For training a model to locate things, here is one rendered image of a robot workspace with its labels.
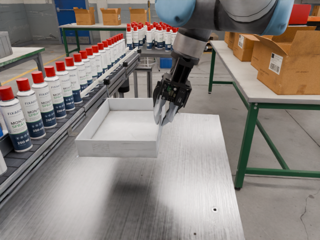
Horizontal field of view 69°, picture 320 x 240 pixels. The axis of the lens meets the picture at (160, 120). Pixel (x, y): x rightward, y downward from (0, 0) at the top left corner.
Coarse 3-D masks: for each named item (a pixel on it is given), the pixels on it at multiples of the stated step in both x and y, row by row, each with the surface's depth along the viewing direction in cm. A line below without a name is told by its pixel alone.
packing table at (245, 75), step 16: (224, 48) 280; (224, 64) 217; (240, 64) 210; (240, 80) 168; (256, 80) 168; (240, 96) 300; (256, 96) 140; (272, 96) 140; (288, 96) 140; (304, 96) 140; (256, 112) 147; (272, 144) 199; (240, 160) 165; (240, 176) 171; (304, 176) 167
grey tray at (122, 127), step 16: (96, 112) 70; (112, 112) 81; (128, 112) 80; (144, 112) 79; (96, 128) 69; (112, 128) 70; (128, 128) 70; (144, 128) 70; (160, 128) 65; (80, 144) 57; (96, 144) 57; (112, 144) 56; (128, 144) 56; (144, 144) 55
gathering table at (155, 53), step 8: (144, 48) 227; (152, 48) 227; (144, 56) 207; (152, 56) 206; (160, 56) 205; (168, 56) 204; (136, 72) 282; (136, 80) 287; (136, 88) 291; (120, 96) 231; (136, 96) 296
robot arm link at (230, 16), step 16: (224, 0) 29; (240, 0) 27; (256, 0) 28; (272, 0) 31; (288, 0) 33; (224, 16) 38; (240, 16) 32; (256, 16) 32; (272, 16) 34; (288, 16) 35; (240, 32) 40; (256, 32) 38; (272, 32) 36
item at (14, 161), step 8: (72, 112) 97; (56, 120) 91; (64, 120) 91; (56, 128) 85; (48, 136) 80; (32, 144) 76; (40, 144) 76; (32, 152) 72; (8, 160) 68; (16, 160) 68; (24, 160) 68; (8, 168) 65; (16, 168) 65; (0, 176) 62; (8, 176) 62; (0, 184) 60
